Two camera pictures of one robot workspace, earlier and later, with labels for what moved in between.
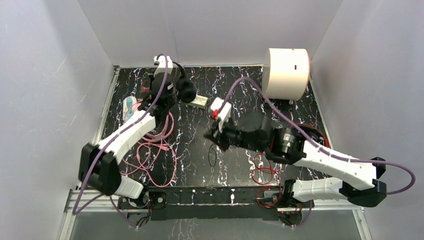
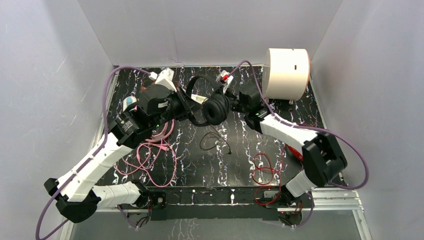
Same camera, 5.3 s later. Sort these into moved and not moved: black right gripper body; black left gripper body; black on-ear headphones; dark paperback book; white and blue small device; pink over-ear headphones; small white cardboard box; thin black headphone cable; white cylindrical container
Moved: black left gripper body; black right gripper body; black on-ear headphones; thin black headphone cable
Not moved: white cylindrical container; small white cardboard box; pink over-ear headphones; white and blue small device; dark paperback book
